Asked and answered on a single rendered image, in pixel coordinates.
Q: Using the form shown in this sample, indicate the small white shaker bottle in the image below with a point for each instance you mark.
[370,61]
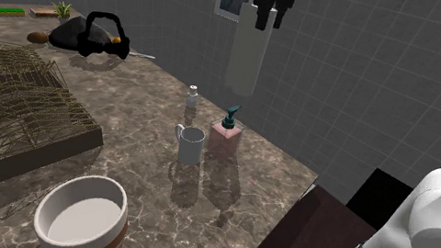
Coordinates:
[192,98]

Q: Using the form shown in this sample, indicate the pink soap dispenser teal pump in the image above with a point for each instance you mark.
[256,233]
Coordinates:
[224,140]

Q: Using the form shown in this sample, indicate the silver knife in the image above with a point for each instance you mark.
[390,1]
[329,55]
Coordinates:
[144,55]

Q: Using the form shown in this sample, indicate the white mug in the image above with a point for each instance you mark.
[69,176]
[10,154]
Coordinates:
[190,150]

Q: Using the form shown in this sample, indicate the small orange fruit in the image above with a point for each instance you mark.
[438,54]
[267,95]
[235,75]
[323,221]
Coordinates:
[116,39]

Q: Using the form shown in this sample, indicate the black headphones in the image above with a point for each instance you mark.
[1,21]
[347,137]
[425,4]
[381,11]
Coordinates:
[100,45]

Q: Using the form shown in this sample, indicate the small green potted plant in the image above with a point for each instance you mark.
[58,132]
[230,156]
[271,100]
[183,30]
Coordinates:
[62,9]

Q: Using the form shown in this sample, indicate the brown wooden board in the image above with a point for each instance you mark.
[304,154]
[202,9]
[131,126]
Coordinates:
[43,12]

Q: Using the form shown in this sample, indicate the brown potato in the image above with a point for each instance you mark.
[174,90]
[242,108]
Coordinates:
[37,37]

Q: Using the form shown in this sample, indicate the green sponge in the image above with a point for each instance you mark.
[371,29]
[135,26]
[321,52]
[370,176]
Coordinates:
[10,11]

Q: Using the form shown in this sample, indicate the white bowl with brown band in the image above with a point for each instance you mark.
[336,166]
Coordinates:
[81,217]

